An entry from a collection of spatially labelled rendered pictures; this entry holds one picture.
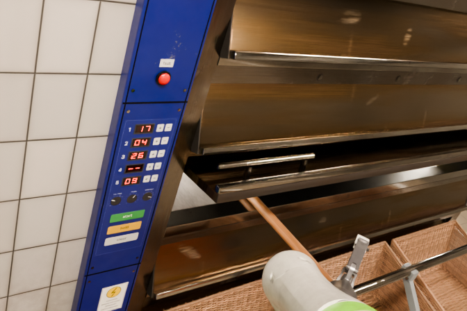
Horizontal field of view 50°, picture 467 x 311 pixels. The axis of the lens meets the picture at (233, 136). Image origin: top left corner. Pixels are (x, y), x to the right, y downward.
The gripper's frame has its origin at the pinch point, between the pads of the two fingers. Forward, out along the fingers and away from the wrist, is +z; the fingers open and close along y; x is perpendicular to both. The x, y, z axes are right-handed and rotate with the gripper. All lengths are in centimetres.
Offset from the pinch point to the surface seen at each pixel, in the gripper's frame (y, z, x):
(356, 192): 7, 67, -6
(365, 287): 14.5, 18.2, 7.2
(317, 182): -9.2, 15.9, -16.7
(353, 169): -13.3, 28.0, -9.7
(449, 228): 33, 149, 43
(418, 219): 24, 114, 23
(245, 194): -6.6, -5.8, -29.8
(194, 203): 12, 12, -48
